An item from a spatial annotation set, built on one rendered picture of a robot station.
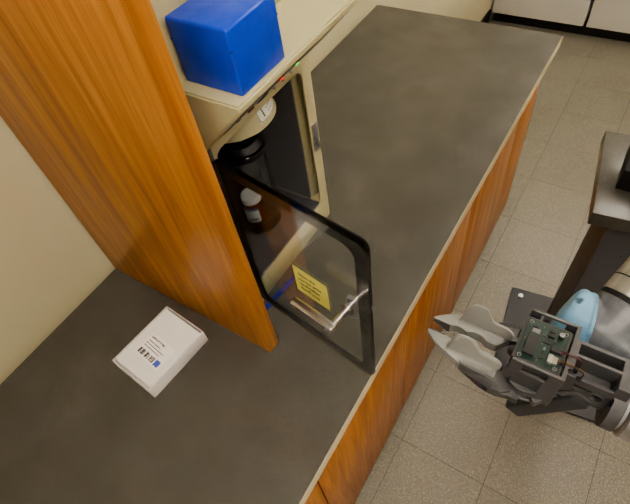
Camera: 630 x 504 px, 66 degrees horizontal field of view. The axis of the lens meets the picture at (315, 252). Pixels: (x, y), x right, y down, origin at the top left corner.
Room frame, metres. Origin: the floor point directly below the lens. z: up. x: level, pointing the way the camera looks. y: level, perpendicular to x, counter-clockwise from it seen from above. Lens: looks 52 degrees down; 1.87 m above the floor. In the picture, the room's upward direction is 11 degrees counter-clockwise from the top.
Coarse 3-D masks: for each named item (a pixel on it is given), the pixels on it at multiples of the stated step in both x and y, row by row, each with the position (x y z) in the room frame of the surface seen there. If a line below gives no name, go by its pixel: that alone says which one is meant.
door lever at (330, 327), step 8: (296, 304) 0.42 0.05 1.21; (304, 304) 0.42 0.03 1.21; (344, 304) 0.40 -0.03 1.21; (304, 312) 0.41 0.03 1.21; (312, 312) 0.40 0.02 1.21; (344, 312) 0.39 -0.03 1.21; (352, 312) 0.39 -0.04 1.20; (312, 320) 0.39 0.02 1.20; (320, 320) 0.39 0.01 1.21; (328, 320) 0.38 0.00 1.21; (336, 320) 0.38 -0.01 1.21; (328, 328) 0.37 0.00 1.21; (336, 328) 0.37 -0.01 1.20
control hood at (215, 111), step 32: (288, 0) 0.80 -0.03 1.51; (320, 0) 0.78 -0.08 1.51; (352, 0) 0.77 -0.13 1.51; (288, 32) 0.70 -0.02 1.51; (320, 32) 0.69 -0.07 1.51; (288, 64) 0.62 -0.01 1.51; (192, 96) 0.58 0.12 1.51; (224, 96) 0.57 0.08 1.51; (256, 96) 0.56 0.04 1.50; (224, 128) 0.56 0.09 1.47
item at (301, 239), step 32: (256, 192) 0.52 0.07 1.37; (256, 224) 0.54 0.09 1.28; (288, 224) 0.48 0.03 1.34; (320, 224) 0.43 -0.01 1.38; (256, 256) 0.57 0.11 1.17; (288, 256) 0.49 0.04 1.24; (320, 256) 0.43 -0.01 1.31; (352, 256) 0.39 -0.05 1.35; (288, 288) 0.51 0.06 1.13; (352, 288) 0.39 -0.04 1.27; (352, 320) 0.40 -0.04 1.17; (352, 352) 0.40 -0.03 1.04
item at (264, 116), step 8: (272, 104) 0.80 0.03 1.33; (264, 112) 0.76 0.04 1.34; (272, 112) 0.78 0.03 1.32; (256, 120) 0.75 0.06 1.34; (264, 120) 0.75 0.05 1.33; (240, 128) 0.73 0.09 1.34; (248, 128) 0.73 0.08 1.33; (256, 128) 0.74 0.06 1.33; (232, 136) 0.73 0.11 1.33; (240, 136) 0.73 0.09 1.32; (248, 136) 0.73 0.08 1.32
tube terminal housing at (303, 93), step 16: (160, 0) 0.63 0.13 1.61; (176, 0) 0.65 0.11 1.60; (160, 16) 0.63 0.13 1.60; (176, 64) 0.62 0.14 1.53; (304, 64) 0.84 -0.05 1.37; (288, 80) 0.80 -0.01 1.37; (304, 80) 0.83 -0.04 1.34; (272, 96) 0.76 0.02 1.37; (304, 96) 0.83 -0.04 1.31; (256, 112) 0.72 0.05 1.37; (304, 112) 0.87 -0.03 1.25; (304, 128) 0.86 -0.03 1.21; (304, 144) 0.85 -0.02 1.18; (320, 144) 0.85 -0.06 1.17; (320, 160) 0.84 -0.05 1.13; (320, 176) 0.84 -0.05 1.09; (320, 192) 0.83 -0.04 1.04; (320, 208) 0.82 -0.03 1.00
